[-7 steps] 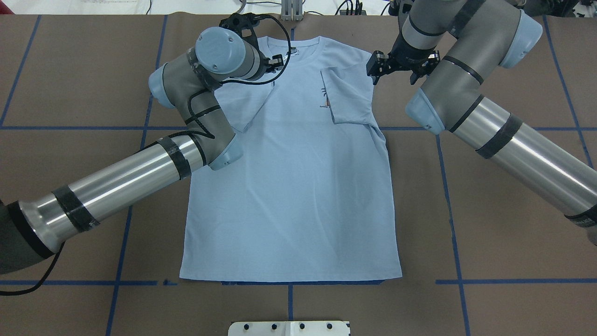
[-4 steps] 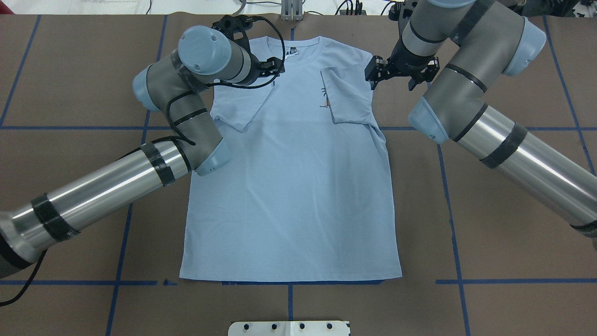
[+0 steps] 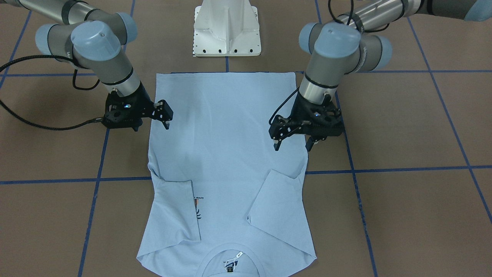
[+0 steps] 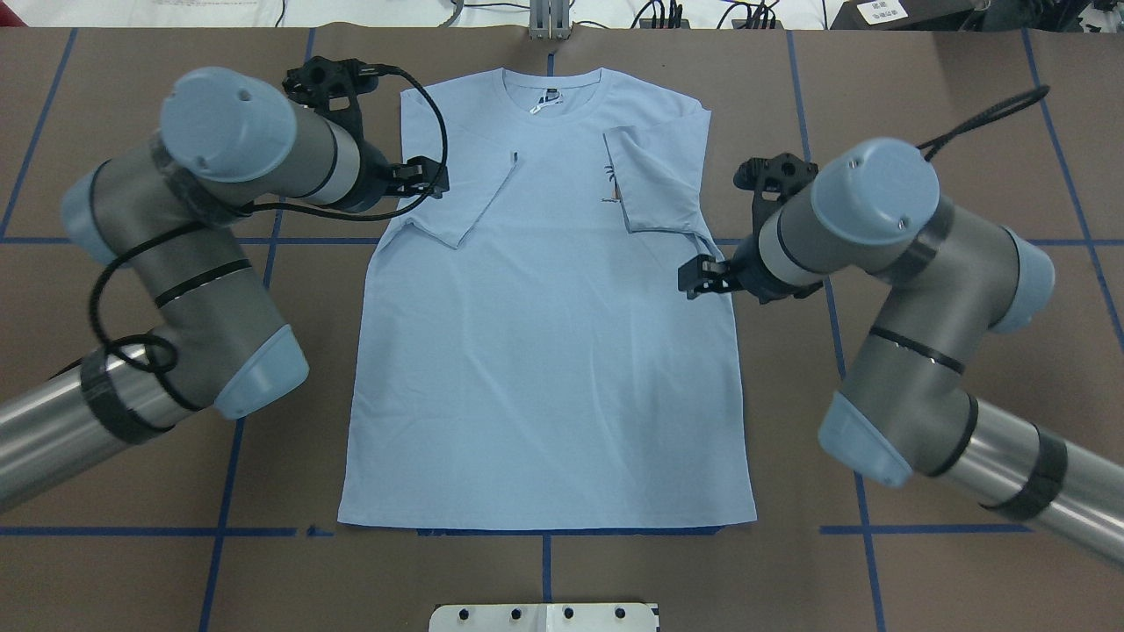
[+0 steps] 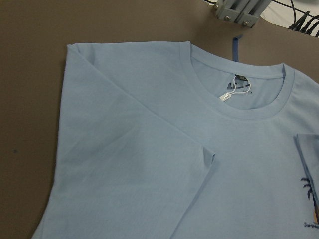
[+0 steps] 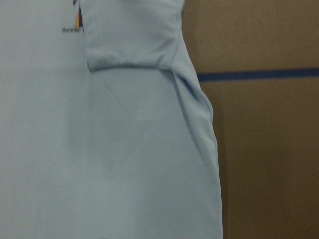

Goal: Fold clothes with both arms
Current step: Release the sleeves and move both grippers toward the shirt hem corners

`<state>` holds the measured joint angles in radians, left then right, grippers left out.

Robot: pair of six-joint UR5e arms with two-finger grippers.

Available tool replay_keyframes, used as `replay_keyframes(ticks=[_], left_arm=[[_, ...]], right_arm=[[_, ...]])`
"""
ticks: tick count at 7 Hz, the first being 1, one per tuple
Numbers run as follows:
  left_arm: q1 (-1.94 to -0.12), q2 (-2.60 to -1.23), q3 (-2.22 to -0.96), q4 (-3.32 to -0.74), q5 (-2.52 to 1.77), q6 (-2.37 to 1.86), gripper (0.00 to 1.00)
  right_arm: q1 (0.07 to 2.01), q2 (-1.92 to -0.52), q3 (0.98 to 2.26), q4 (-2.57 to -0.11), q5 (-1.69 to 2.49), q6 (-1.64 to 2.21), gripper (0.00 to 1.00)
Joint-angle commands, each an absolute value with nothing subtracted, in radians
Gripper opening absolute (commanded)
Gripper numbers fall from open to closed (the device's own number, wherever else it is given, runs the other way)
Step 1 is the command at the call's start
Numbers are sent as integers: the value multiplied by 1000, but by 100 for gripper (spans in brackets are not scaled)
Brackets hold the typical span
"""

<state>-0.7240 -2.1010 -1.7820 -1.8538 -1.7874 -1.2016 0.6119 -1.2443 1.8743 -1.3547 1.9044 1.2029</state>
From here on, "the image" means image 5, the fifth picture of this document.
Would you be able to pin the light blue t-shirt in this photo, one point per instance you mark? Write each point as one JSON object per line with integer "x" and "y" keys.
{"x": 163, "y": 140}

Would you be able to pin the brown paper table cover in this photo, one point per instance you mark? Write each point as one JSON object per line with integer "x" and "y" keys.
{"x": 33, "y": 39}

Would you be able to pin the grey metal post bracket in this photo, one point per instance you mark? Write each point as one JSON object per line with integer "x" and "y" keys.
{"x": 243, "y": 12}

